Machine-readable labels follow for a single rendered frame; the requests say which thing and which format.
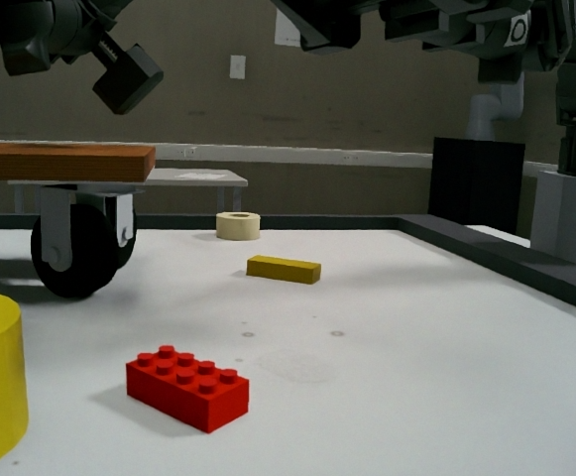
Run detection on brown wooden platform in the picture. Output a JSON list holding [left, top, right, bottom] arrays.
[[0, 143, 156, 298]]

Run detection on beige roll of masking tape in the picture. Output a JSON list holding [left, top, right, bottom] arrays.
[[216, 212, 260, 241]]

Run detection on red toy building brick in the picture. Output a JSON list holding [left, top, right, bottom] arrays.
[[126, 345, 250, 434]]

